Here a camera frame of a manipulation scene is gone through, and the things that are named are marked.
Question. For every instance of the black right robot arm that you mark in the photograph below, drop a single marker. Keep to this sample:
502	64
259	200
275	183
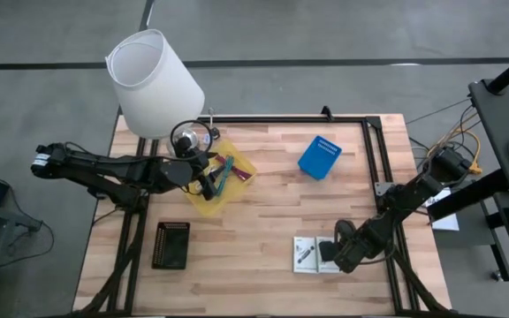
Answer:
409	194

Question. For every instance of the caster wheel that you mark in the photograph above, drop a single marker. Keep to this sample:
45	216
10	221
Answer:
497	276

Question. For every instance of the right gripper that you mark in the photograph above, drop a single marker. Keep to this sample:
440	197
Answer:
347	256

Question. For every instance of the white paper sheet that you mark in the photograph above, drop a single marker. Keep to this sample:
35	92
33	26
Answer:
446	223

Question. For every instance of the silver lamp base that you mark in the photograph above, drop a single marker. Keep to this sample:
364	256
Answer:
196	139

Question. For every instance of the blue plastic basket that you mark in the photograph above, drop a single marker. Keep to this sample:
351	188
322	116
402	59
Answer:
318	159

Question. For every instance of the dark grey desk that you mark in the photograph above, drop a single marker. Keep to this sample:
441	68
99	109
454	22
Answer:
502	132

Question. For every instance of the yellow translucent bin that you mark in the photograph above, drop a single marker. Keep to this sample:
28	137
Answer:
223	194

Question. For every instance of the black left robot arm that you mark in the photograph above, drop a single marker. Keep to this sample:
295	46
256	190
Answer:
104	170

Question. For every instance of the black desk support beam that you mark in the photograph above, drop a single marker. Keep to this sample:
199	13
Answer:
466	196

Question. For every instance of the black table edge clamp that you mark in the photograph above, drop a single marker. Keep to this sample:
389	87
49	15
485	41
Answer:
326	112

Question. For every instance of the black aluminium rig frame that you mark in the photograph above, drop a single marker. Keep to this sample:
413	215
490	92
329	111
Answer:
281	119

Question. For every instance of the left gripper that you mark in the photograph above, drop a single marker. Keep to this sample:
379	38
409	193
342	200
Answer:
201	163

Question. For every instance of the white lamp shade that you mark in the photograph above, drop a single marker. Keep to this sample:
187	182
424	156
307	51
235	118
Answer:
157	88

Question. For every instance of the black plastic basket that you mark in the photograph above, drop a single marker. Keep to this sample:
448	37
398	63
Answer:
172	247

